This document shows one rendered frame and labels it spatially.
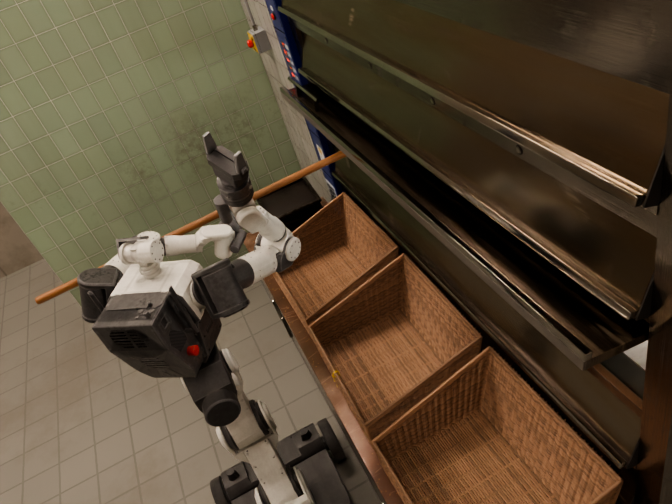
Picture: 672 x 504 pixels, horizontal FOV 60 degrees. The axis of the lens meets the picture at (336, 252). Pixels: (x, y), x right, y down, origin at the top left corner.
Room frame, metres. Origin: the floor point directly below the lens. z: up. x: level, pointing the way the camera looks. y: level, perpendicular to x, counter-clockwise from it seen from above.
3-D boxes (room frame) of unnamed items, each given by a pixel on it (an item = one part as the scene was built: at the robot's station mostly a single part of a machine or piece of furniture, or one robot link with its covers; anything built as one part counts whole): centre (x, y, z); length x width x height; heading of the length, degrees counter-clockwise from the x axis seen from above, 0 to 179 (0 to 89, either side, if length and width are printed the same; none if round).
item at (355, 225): (2.06, 0.04, 0.72); 0.56 x 0.49 x 0.28; 12
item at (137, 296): (1.38, 0.55, 1.26); 0.34 x 0.30 x 0.36; 66
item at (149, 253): (1.44, 0.52, 1.46); 0.10 x 0.07 x 0.09; 66
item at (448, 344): (1.48, -0.08, 0.72); 0.56 x 0.49 x 0.28; 11
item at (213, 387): (1.35, 0.52, 1.00); 0.28 x 0.13 x 0.18; 11
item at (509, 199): (1.56, -0.33, 1.54); 1.79 x 0.11 x 0.19; 11
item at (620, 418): (1.56, -0.33, 1.02); 1.79 x 0.11 x 0.19; 11
